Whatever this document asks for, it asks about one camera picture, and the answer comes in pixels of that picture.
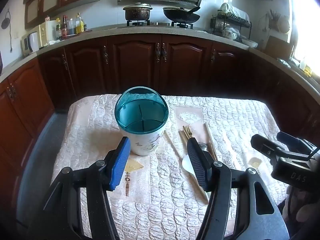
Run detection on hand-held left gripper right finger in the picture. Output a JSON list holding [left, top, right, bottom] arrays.
[[187, 137, 290, 240]]

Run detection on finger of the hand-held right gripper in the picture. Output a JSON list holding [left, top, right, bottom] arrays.
[[276, 131, 319, 155], [251, 134, 309, 161]]

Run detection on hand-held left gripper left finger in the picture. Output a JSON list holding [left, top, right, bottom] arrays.
[[25, 136, 132, 240]]

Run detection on gold metal fork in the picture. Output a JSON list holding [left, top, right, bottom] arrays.
[[178, 124, 194, 153]]

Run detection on white utensil holder teal rim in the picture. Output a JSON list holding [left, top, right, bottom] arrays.
[[114, 86, 169, 156]]

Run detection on person's right hand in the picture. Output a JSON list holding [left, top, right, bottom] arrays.
[[285, 185, 320, 232]]

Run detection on quilted white tablecloth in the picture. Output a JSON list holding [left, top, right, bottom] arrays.
[[51, 94, 291, 240]]

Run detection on yellow packet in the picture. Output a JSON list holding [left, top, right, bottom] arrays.
[[299, 57, 313, 77]]

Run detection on wooden cutting board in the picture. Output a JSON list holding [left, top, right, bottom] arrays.
[[264, 35, 294, 59]]

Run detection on white bowl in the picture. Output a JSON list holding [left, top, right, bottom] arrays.
[[240, 38, 258, 49]]

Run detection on round woven strainer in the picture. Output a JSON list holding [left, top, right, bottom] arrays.
[[277, 16, 291, 34]]

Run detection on floral ceramic bowl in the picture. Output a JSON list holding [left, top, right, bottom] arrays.
[[223, 27, 240, 41]]

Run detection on black dish rack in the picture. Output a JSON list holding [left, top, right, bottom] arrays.
[[211, 2, 252, 40]]

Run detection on gas stove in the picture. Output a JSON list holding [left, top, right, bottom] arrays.
[[116, 19, 201, 30]]

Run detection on yellow oil bottle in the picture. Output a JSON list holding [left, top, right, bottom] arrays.
[[75, 12, 85, 34]]

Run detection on red label sauce bottle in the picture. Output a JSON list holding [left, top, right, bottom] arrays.
[[61, 15, 69, 39]]

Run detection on black wok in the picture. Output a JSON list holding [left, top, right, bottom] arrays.
[[163, 6, 201, 23]]

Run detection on white electric kettle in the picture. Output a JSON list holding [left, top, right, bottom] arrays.
[[27, 32, 41, 53]]

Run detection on beige box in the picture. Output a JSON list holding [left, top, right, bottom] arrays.
[[37, 21, 49, 48]]

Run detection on metal cooking pot with lid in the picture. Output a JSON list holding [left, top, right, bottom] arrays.
[[122, 2, 153, 22]]

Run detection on wall utensil holder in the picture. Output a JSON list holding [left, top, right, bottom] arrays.
[[268, 8, 281, 30]]

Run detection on wooden wall cabinets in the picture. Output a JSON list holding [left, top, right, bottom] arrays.
[[23, 0, 100, 30]]

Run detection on dark wall hanger with cord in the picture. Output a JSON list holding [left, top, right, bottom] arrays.
[[1, 9, 13, 53]]

